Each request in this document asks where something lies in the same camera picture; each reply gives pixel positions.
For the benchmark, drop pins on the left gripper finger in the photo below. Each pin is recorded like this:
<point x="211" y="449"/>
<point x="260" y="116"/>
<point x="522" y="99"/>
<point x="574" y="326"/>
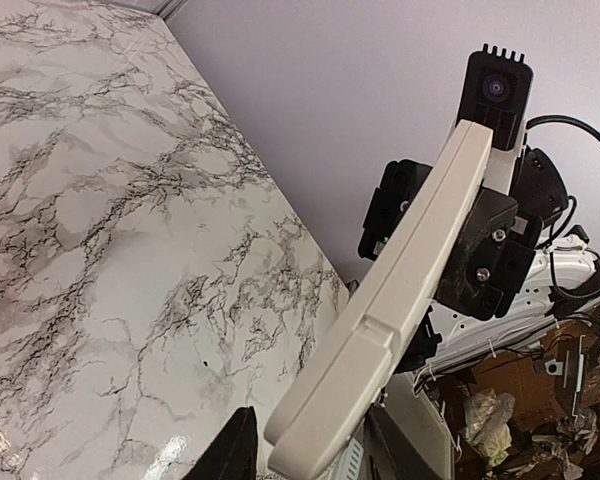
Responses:
<point x="233" y="453"/>

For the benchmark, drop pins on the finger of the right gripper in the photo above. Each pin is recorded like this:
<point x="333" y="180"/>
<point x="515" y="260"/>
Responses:
<point x="467" y="282"/>

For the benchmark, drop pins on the white remote control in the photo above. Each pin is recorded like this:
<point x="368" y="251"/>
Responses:
<point x="322" y="409"/>

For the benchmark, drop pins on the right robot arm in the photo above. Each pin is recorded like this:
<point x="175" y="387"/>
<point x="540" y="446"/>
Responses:
<point x="563" y="275"/>

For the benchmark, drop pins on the cardboard box with clutter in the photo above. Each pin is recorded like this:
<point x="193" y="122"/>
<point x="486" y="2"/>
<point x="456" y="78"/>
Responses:
<point x="553" y="383"/>

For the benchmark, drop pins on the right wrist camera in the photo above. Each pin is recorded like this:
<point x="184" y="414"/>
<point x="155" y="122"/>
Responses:
<point x="495" y="93"/>

